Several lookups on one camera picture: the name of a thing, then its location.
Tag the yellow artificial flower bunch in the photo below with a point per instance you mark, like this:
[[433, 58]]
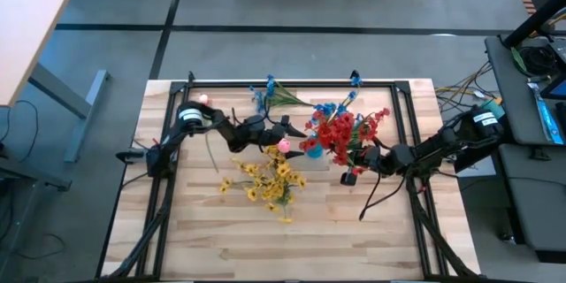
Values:
[[252, 193], [283, 170]]

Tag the black diagonal pole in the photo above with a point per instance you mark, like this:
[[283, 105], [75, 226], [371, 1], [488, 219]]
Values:
[[537, 20]]

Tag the white paper sheet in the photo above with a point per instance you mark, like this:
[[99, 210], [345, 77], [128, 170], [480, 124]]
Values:
[[484, 169]]

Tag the wooden side table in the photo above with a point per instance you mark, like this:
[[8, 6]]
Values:
[[31, 31]]

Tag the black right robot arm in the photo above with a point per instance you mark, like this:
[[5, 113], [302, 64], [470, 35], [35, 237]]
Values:
[[433, 146]]

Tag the teal cup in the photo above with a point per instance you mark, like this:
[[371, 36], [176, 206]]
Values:
[[494, 105]]

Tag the red artificial flower bunch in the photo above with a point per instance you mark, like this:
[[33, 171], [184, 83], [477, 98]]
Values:
[[369, 128], [327, 135]]

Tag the pink artificial tulip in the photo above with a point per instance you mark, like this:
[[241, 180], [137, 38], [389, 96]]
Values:
[[284, 145], [203, 98]]

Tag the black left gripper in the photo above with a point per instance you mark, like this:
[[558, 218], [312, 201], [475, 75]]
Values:
[[274, 135]]

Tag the black slanted beam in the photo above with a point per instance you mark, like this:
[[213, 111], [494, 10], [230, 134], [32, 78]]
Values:
[[468, 159]]

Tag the grey side table leg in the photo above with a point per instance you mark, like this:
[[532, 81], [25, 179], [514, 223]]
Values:
[[87, 115]]

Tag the blue glass vase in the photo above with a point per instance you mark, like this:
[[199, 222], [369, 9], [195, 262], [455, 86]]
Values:
[[316, 152]]

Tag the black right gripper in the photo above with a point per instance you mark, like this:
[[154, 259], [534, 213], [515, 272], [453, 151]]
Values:
[[376, 159]]

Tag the dark tablet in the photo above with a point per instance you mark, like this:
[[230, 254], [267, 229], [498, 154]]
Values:
[[558, 89]]

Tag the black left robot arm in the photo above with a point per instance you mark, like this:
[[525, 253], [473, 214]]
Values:
[[225, 130]]

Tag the black metal table frame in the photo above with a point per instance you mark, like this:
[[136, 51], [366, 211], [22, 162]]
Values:
[[221, 84]]

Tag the dark grey desk foot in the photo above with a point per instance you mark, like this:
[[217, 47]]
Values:
[[26, 174]]

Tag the blue artificial flower bunch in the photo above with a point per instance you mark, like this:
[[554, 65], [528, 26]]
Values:
[[327, 108], [269, 88]]

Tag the grey desk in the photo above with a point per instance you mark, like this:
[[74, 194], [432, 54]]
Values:
[[517, 97]]

